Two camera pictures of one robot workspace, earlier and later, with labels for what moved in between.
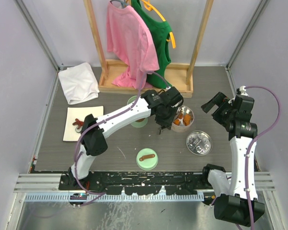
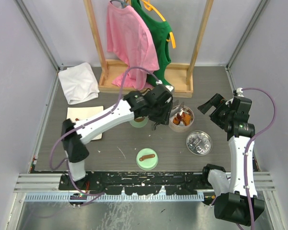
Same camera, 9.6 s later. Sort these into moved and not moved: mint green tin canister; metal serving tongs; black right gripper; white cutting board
Moved: metal serving tongs
Not moved: white cutting board; black right gripper; mint green tin canister
